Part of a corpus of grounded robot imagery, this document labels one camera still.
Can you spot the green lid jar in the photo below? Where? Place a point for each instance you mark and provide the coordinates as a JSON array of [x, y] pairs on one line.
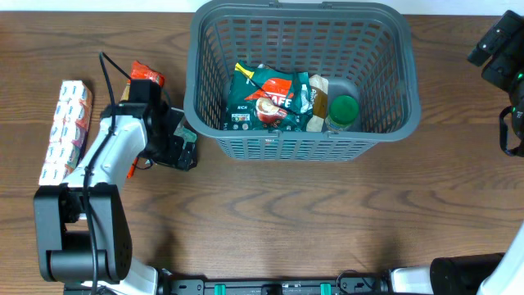
[[342, 113]]

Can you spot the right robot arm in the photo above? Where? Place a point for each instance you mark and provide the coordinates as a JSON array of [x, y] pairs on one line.
[[500, 55]]

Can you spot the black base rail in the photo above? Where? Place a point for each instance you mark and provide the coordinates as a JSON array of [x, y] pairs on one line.
[[344, 285]]

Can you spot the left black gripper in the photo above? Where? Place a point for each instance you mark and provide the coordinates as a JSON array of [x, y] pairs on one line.
[[175, 154]]

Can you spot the tissue pack multipack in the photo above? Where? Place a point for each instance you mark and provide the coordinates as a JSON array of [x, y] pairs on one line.
[[69, 130]]

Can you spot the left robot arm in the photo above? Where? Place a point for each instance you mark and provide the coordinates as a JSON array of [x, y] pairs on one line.
[[82, 233]]

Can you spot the mint green wipes packet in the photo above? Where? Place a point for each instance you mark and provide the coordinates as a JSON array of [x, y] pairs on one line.
[[186, 134]]

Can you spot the dried mushroom bag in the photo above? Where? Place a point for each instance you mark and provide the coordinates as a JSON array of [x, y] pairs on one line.
[[319, 96]]

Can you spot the green coffee bag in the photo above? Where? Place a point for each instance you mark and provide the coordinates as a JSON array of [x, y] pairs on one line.
[[262, 98]]

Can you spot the orange pasta package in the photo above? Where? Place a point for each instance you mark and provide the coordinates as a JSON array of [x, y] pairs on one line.
[[141, 71]]

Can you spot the grey plastic basket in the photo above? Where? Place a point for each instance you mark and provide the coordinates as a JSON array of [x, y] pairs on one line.
[[363, 50]]

